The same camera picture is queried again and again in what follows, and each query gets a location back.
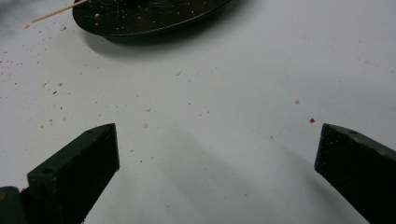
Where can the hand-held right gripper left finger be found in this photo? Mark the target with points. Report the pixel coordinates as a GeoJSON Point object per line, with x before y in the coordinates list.
{"type": "Point", "coordinates": [74, 174]}

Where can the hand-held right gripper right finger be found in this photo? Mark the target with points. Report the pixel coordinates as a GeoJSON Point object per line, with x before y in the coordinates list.
{"type": "Point", "coordinates": [358, 174]}

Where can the thin wooden skewer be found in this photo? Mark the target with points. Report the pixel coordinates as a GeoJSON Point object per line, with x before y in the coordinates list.
{"type": "Point", "coordinates": [56, 12]}

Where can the black round plate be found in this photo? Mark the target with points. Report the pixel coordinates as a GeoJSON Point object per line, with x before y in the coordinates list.
{"type": "Point", "coordinates": [140, 18]}

